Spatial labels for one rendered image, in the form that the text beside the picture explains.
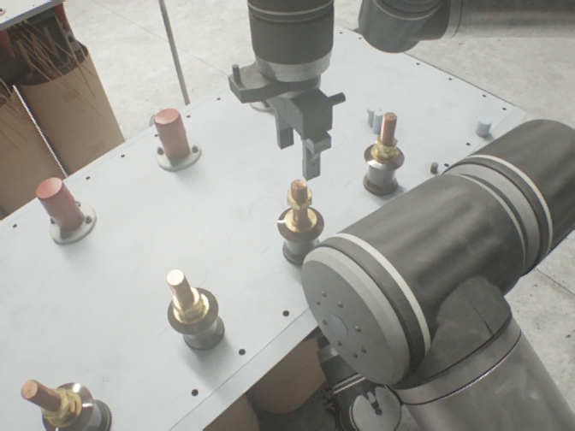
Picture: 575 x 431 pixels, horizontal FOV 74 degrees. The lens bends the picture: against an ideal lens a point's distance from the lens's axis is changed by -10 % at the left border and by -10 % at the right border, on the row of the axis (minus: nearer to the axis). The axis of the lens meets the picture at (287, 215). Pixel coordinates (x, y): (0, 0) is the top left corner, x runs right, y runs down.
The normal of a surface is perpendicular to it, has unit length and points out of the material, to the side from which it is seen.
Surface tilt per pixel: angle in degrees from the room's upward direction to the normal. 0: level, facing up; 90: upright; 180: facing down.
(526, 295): 0
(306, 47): 90
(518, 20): 89
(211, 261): 0
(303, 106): 0
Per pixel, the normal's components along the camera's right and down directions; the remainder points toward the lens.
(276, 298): -0.05, -0.62
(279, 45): -0.33, 0.75
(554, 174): 0.20, -0.39
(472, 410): -0.39, 0.02
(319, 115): 0.47, 0.67
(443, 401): -0.54, 0.14
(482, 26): 0.06, 0.89
